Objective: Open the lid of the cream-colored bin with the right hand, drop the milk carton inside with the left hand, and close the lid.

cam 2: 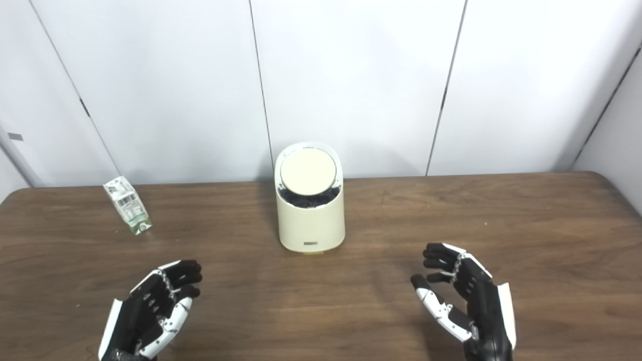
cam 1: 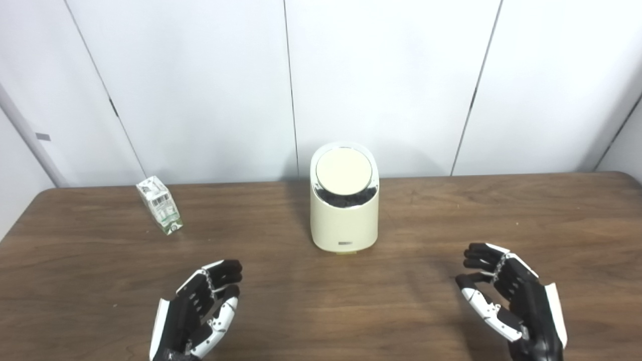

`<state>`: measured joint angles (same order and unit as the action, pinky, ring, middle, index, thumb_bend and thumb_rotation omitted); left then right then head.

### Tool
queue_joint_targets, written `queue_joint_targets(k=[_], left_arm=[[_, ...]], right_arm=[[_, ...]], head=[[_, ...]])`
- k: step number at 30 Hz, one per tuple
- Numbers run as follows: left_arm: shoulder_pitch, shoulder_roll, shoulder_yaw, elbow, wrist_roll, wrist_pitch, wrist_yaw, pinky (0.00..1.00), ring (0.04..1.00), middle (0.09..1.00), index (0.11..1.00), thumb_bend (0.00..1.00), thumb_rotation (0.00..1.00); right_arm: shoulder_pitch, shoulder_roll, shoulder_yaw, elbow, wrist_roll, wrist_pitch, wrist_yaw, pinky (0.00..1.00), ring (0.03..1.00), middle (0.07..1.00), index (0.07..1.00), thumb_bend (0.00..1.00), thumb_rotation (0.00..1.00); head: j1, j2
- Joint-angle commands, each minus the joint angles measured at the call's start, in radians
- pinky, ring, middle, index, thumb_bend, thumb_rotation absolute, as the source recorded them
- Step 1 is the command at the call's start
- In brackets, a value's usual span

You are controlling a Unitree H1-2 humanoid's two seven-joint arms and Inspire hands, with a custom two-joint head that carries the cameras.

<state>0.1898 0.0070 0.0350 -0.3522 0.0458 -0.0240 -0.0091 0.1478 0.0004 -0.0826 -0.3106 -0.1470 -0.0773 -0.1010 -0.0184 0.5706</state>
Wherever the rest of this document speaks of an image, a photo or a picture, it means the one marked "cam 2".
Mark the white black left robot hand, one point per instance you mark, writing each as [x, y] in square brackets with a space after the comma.
[145, 306]

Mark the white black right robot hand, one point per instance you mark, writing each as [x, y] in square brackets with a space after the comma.
[481, 301]

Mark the white green milk carton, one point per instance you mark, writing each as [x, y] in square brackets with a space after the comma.
[128, 205]

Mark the cream-colored bin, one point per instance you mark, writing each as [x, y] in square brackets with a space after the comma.
[311, 225]

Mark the round cream bin lid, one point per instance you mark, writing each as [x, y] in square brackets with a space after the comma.
[308, 171]

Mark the black bin liner bag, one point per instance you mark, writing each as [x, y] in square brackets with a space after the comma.
[308, 200]

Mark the black partition hinge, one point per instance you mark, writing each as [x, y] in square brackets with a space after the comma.
[85, 108]

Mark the small grey tag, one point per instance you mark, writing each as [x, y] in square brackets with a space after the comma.
[15, 136]

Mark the white partition post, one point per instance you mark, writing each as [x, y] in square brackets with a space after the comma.
[17, 155]

